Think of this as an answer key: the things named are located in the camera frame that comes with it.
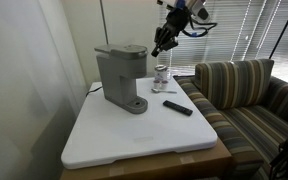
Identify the striped sofa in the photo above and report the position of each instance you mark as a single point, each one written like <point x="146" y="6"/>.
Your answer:
<point x="254" y="135"/>

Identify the grey coffee machine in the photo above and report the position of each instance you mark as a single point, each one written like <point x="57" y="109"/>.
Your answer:
<point x="120" y="66"/>

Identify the white insulated mug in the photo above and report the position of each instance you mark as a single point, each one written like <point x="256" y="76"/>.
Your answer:
<point x="161" y="72"/>

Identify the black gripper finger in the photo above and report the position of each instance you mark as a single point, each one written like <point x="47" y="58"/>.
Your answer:
<point x="156" y="52"/>

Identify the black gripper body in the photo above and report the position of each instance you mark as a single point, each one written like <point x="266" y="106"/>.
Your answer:
<point x="176" y="21"/>

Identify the coffee pod near machine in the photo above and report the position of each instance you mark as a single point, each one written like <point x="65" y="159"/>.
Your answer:
<point x="156" y="84"/>

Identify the silver metal spoon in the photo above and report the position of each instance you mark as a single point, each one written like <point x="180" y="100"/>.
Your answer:
<point x="162" y="91"/>

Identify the black remote control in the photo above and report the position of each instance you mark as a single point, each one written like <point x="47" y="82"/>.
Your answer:
<point x="178" y="108"/>

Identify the white window blinds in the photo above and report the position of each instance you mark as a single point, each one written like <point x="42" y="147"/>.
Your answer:
<point x="245" y="30"/>

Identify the striped sofa cushion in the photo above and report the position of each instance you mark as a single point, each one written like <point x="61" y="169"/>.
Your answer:
<point x="234" y="84"/>

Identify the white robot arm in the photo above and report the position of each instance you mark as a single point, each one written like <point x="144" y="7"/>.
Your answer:
<point x="198" y="20"/>

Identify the wooden side table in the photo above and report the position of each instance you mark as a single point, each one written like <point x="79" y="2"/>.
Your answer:
<point x="169" y="166"/>

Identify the coffee pod near spoon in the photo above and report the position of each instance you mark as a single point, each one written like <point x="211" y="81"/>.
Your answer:
<point x="164" y="84"/>

